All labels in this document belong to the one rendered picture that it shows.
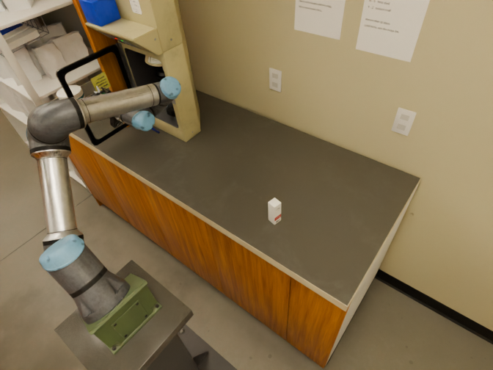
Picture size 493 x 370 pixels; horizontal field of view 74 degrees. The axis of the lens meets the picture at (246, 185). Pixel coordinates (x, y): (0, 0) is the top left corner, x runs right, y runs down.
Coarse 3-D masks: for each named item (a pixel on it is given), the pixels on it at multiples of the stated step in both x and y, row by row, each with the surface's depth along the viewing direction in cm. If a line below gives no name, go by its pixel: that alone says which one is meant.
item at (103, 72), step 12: (96, 60) 145; (108, 60) 149; (72, 72) 139; (84, 72) 143; (96, 72) 147; (108, 72) 151; (120, 72) 156; (72, 84) 141; (84, 84) 145; (96, 84) 149; (108, 84) 154; (120, 84) 159; (84, 96) 147; (108, 120) 162; (96, 132) 160; (108, 132) 165
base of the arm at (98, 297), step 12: (96, 276) 92; (108, 276) 96; (84, 288) 90; (96, 288) 92; (108, 288) 93; (120, 288) 95; (84, 300) 91; (96, 300) 91; (108, 300) 92; (120, 300) 94; (84, 312) 92; (96, 312) 90; (108, 312) 91
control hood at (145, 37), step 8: (88, 24) 135; (112, 24) 132; (120, 24) 132; (128, 24) 131; (136, 24) 130; (104, 32) 133; (112, 32) 127; (120, 32) 126; (128, 32) 125; (136, 32) 125; (144, 32) 124; (152, 32) 126; (128, 40) 125; (136, 40) 122; (144, 40) 125; (152, 40) 127; (144, 48) 130; (152, 48) 129; (160, 48) 132
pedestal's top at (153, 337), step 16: (128, 272) 119; (144, 272) 119; (160, 288) 114; (176, 304) 110; (80, 320) 108; (160, 320) 107; (176, 320) 106; (64, 336) 105; (80, 336) 105; (96, 336) 105; (144, 336) 104; (160, 336) 103; (80, 352) 102; (96, 352) 101; (128, 352) 101; (144, 352) 100; (160, 352) 103; (96, 368) 98; (112, 368) 98; (128, 368) 98; (144, 368) 99
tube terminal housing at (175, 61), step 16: (128, 0) 127; (144, 0) 121; (160, 0) 123; (176, 0) 138; (128, 16) 133; (144, 16) 127; (160, 16) 126; (176, 16) 132; (160, 32) 129; (176, 32) 135; (128, 48) 148; (176, 48) 138; (128, 64) 156; (176, 64) 142; (192, 80) 165; (192, 96) 158; (176, 112) 156; (192, 112) 163; (160, 128) 177; (176, 128) 166; (192, 128) 168
